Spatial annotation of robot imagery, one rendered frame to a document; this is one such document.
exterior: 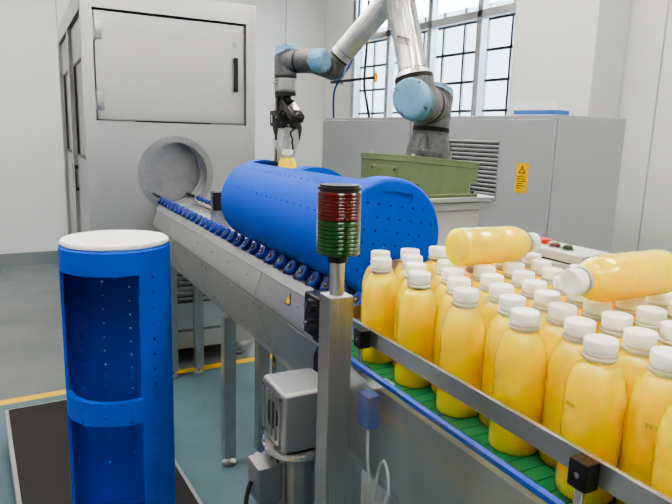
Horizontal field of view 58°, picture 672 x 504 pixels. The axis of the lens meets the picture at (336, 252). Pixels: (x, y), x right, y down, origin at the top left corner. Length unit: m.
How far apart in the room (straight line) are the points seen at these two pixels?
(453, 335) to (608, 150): 2.46
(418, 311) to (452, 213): 0.90
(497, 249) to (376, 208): 0.35
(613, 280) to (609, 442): 0.24
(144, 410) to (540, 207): 2.04
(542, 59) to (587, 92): 0.43
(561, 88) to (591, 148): 1.11
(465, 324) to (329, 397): 0.23
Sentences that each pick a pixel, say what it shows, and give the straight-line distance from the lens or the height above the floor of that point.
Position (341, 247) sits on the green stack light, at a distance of 0.84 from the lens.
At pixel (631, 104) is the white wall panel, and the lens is 4.32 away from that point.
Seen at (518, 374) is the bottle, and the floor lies 1.02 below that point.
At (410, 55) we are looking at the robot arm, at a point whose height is 1.56.
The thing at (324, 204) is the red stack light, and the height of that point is 1.23.
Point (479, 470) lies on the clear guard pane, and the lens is 0.83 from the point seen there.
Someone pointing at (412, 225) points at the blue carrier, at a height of 1.12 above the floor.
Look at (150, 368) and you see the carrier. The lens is 1.73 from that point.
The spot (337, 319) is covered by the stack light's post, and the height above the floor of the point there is 1.07.
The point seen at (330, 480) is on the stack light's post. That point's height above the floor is 0.81.
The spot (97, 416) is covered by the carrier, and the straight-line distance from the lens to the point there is 1.76.
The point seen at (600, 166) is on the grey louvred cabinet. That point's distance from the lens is 3.28.
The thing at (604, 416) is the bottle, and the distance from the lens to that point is 0.79.
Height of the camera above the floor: 1.33
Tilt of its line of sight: 11 degrees down
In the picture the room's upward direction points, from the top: 2 degrees clockwise
